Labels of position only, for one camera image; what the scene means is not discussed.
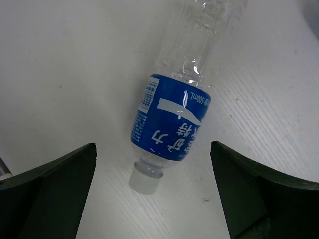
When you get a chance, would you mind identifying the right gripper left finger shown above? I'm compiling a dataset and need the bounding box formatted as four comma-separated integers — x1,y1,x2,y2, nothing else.
0,143,97,239

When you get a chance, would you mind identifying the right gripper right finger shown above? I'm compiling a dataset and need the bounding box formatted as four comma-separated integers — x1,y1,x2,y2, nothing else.
210,141,319,239

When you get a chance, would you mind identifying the blue label bottle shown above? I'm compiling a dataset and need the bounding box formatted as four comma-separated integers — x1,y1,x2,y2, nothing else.
129,0,247,195

